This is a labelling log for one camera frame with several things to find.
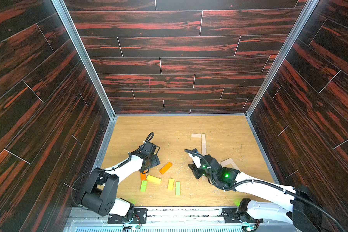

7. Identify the natural wood block angled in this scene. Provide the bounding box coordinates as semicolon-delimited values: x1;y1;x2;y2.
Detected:
220;158;233;167

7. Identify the natural wood block long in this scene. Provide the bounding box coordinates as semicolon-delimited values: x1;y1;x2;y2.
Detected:
201;133;207;156

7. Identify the natural wood block printed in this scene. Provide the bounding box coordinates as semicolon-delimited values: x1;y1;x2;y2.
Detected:
191;133;202;138

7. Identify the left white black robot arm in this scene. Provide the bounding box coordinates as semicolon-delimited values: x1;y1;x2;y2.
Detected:
72;132;160;221

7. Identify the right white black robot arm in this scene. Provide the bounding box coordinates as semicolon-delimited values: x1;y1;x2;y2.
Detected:
185;149;345;232

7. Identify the orange block centre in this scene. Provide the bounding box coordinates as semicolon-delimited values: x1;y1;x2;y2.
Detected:
159;162;173;175

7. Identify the dark orange block left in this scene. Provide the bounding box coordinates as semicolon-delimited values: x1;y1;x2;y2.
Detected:
140;173;147;181

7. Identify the yellow block lying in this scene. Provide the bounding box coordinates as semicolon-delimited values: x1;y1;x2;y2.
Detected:
146;175;161;184

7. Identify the light green block left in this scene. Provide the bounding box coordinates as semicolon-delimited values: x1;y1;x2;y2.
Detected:
140;180;148;192

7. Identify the light green block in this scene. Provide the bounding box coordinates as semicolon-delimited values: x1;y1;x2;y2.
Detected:
175;181;181;196
140;180;148;192

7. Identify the yellow block small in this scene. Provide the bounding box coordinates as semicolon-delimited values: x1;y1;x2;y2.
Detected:
167;178;175;190

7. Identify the light green block right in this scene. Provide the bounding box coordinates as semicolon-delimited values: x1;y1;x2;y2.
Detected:
175;181;181;196

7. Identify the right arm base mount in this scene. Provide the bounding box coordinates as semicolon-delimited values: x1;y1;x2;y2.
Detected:
221;207;263;224

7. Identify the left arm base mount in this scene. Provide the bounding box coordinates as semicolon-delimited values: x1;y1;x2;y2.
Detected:
107;207;148;225

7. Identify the front aluminium rail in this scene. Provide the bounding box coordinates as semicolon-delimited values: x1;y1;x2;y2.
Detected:
64;206;297;232

